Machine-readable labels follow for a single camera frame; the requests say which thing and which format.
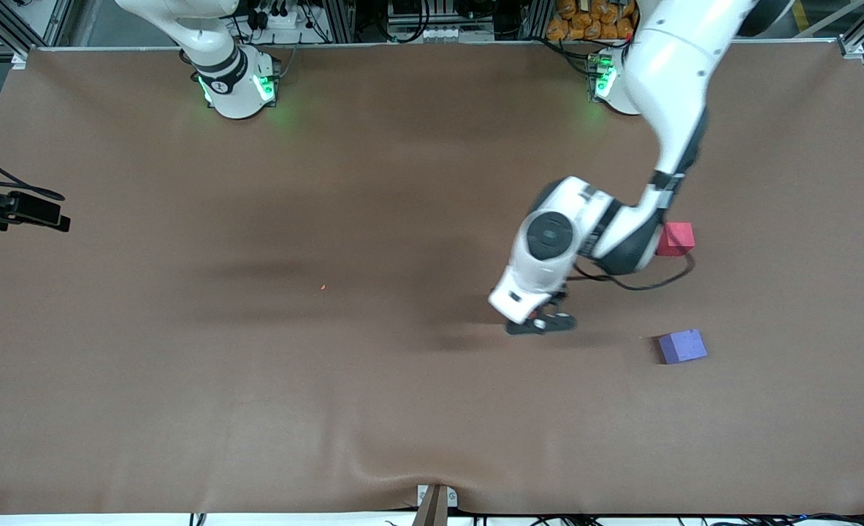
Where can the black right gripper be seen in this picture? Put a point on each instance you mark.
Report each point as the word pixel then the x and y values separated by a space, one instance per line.
pixel 1 207

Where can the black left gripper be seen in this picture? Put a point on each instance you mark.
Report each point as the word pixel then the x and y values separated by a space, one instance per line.
pixel 559 295

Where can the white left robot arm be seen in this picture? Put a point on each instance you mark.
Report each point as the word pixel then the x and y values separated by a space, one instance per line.
pixel 665 80

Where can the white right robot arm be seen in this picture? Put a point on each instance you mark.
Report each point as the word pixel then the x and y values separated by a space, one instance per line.
pixel 234 95

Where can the purple foam block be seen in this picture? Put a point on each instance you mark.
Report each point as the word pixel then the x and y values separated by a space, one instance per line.
pixel 683 346

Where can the red foam block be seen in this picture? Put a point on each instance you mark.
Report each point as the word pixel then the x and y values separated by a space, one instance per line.
pixel 680 239

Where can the grey table edge clamp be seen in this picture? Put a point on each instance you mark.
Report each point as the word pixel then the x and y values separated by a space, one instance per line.
pixel 435 500

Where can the table cover mat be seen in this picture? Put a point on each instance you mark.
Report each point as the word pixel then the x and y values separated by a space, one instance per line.
pixel 329 365

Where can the bag of orange snacks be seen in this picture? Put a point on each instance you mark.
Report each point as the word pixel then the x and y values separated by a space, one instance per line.
pixel 585 22

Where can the white power strip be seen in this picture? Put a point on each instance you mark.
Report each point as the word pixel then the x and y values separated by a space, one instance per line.
pixel 278 20

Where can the white corner bracket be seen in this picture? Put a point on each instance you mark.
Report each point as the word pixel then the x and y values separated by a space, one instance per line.
pixel 20 61
pixel 854 48

